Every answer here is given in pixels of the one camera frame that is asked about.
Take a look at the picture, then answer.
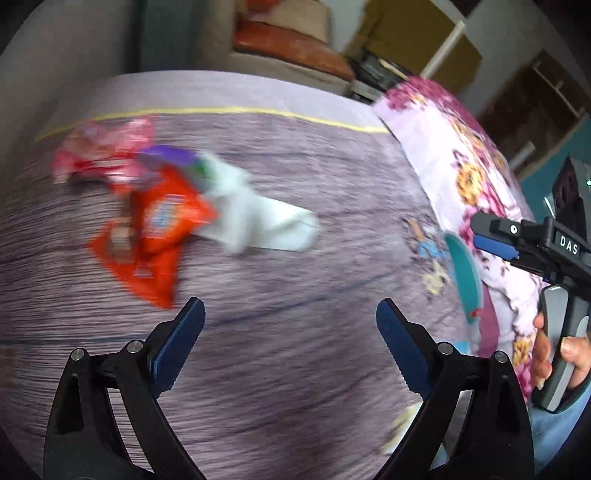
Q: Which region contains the person's blue jeans leg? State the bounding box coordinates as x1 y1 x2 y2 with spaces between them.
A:
526 392 583 476

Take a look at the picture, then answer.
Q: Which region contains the purple snack wrapper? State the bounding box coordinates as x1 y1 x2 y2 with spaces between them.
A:
136 144 204 181

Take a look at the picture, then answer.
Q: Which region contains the white snack packet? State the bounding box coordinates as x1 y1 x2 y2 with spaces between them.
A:
196 152 320 254

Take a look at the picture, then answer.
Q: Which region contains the person's right hand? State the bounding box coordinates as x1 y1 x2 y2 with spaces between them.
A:
530 310 591 391

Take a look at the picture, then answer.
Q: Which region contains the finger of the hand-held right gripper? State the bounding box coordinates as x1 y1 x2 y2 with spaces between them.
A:
474 234 548 278
470 211 551 245

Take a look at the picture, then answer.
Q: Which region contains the wooden shelf unit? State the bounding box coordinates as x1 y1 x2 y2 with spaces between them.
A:
342 0 591 176

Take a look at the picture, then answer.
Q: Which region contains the beige sofa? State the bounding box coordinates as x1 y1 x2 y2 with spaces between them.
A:
226 0 358 97

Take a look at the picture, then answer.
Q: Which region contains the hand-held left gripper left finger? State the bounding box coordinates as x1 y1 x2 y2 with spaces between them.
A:
44 296 207 480

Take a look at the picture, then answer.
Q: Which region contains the long orange cushion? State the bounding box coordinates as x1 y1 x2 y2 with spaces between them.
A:
233 23 354 79

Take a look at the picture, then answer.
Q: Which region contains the floral pink blanket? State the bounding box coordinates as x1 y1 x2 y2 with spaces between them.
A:
372 76 550 402

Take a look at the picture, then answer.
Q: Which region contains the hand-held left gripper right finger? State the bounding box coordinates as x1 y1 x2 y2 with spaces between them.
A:
375 298 536 480

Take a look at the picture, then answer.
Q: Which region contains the pink snack wrapper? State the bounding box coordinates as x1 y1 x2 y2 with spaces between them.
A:
53 117 155 185

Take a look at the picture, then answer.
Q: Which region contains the orange snack wrapper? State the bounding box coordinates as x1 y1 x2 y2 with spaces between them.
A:
89 166 218 309

